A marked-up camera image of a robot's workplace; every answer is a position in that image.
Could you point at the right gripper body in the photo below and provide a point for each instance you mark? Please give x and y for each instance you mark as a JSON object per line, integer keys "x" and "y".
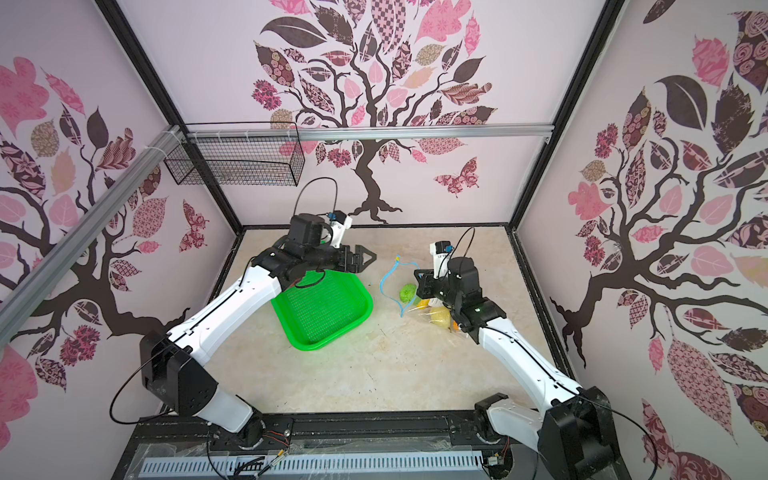
{"x": 433, "y": 288}

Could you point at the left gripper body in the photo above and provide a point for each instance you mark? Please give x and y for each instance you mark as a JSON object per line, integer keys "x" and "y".
{"x": 335, "y": 258}

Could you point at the clear zip top bag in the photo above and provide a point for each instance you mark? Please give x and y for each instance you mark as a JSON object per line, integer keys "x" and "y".
{"x": 399, "y": 286}

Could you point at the green plastic basket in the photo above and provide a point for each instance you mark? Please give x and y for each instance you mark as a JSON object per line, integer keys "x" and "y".
{"x": 322, "y": 308}

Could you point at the beige potato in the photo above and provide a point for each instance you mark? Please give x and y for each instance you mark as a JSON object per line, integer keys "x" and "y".
{"x": 441, "y": 317}

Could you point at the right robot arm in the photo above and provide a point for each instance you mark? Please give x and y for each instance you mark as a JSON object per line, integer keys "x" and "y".
{"x": 570, "y": 427}

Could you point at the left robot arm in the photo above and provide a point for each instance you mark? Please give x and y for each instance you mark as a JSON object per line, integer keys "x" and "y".
{"x": 173, "y": 363}

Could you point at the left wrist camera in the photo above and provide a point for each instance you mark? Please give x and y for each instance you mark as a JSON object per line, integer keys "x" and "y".
{"x": 339, "y": 224}

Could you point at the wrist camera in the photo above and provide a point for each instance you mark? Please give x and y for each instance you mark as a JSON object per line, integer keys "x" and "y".
{"x": 440, "y": 252}
{"x": 339, "y": 224}

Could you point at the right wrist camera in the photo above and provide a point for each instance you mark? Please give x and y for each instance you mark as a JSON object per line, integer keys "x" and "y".
{"x": 440, "y": 252}

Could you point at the black wire basket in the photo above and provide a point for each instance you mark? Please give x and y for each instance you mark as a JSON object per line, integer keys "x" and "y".
{"x": 260, "y": 153}

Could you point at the horizontal aluminium rail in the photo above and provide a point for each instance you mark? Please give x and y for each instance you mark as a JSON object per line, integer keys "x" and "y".
{"x": 376, "y": 133}

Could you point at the white slotted cable duct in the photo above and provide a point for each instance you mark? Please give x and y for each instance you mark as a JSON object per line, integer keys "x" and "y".
{"x": 310, "y": 466}

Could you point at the left diagonal aluminium rail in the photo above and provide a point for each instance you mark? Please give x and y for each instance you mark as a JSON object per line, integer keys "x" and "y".
{"x": 19, "y": 306}

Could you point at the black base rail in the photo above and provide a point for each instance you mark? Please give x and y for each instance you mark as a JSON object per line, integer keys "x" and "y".
{"x": 338, "y": 433}

